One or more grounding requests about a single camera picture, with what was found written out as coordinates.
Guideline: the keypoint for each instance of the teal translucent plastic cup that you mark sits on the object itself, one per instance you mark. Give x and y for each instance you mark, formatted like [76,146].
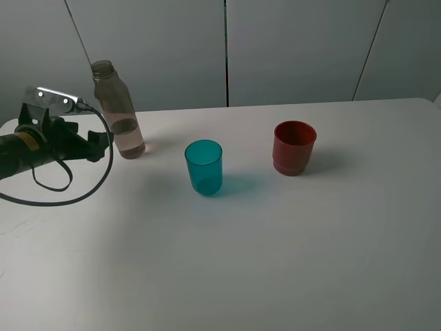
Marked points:
[204,160]

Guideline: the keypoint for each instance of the clear plastic water bottle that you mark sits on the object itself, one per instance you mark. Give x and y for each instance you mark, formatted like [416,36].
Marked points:
[117,108]

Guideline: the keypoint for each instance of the red plastic cup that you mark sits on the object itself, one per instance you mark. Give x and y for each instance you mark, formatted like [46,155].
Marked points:
[292,148]

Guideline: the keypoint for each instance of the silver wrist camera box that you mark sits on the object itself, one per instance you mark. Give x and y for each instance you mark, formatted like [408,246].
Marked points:
[53,100]

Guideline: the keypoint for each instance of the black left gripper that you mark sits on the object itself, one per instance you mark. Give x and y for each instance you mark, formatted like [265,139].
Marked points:
[54,136]

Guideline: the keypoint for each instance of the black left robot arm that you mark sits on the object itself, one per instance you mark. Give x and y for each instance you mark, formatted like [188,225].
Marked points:
[17,155]

